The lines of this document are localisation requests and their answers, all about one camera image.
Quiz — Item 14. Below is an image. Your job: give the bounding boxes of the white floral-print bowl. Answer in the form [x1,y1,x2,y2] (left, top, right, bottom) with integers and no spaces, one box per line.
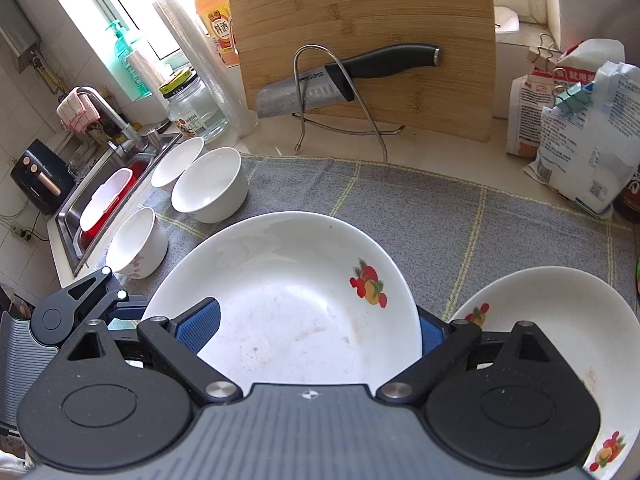
[105,206,169,279]

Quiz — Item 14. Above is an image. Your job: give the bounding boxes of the white colander in red basin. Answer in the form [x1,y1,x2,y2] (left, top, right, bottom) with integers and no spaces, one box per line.
[80,157,153,246]

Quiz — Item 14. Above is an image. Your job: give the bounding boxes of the orange liquid bottle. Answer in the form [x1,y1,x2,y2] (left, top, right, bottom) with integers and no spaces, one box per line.
[193,0,241,67]

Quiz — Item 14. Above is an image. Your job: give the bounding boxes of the grey water heater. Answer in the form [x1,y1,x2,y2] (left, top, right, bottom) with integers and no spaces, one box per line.
[0,0,43,72]

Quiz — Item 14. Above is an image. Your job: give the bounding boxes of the white fruit-print plate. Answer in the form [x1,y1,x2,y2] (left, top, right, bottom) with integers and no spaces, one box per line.
[447,266,632,473]
[141,211,423,396]

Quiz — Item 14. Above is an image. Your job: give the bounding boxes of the cling film roll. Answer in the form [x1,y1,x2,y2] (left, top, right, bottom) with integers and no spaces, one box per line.
[152,0,260,137]

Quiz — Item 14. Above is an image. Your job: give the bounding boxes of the white plastic colander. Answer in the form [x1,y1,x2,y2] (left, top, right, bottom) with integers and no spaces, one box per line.
[79,168,135,233]

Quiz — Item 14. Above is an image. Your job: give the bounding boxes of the black-handled kitchen knife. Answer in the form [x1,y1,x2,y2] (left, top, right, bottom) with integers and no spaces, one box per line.
[256,43,443,120]

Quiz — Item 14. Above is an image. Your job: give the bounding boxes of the beige binder clip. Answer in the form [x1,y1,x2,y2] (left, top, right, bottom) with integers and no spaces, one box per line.
[527,34,563,70]

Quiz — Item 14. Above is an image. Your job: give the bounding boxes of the dark soy sauce bottle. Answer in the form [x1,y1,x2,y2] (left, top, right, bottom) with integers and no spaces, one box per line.
[612,170,640,223]

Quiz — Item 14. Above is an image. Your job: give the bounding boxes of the clear glass cup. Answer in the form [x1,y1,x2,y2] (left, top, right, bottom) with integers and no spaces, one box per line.
[67,147,96,181]

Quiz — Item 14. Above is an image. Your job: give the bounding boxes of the green binder clip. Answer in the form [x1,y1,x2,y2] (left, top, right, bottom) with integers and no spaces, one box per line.
[552,85,593,117]

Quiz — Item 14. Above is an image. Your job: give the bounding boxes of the bamboo cutting board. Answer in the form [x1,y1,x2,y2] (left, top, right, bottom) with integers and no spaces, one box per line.
[223,0,497,143]

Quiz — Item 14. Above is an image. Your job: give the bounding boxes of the grey plaid mat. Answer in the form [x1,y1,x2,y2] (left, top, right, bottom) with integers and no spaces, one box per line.
[107,152,638,323]

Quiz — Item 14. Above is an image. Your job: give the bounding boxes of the clear plastic bag roll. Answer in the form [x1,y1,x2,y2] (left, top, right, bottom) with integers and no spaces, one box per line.
[125,37,168,96]

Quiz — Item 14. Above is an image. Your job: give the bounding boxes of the pink checked dishcloth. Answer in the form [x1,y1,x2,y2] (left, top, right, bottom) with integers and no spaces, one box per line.
[55,86,103,136]

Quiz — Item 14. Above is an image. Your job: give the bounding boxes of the green dish soap bottle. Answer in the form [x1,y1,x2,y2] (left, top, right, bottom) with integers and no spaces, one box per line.
[105,19,151,98]

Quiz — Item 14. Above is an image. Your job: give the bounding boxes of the metal faucet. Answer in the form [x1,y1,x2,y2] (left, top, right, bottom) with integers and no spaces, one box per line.
[75,86,146,153]

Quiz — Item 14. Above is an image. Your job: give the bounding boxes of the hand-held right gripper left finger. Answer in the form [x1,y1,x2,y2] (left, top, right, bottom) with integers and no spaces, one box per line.
[65,297,241,406]

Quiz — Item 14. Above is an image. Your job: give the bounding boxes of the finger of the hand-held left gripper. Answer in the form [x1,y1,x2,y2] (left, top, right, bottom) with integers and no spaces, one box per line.
[60,266,148,337]

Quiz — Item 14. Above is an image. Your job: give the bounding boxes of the stainless steel sink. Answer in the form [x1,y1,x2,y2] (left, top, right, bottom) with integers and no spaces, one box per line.
[54,130,183,278]

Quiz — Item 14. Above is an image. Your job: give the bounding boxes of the metal wire rack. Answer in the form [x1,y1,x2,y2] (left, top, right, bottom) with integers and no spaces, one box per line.
[291,44,405,162]

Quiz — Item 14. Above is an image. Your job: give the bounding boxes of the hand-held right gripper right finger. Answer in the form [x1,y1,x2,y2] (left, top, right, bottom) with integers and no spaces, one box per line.
[375,312,553,406]

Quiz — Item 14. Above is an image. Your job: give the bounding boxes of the white blue-print bag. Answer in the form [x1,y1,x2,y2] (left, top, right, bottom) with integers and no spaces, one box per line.
[524,60,640,218]

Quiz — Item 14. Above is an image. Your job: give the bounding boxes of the black air fryer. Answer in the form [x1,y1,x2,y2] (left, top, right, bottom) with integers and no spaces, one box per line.
[10,139,76,215]

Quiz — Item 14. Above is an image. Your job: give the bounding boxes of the plain white bowl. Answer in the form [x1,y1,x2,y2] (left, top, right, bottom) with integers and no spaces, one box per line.
[171,147,249,224]
[150,136,207,190]

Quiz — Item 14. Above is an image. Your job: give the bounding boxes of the clear glass jar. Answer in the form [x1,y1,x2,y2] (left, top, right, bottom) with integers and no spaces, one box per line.
[160,67,231,143]

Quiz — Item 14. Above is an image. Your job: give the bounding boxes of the white orange-print bag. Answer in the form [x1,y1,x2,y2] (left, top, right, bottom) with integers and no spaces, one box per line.
[506,39,626,158]

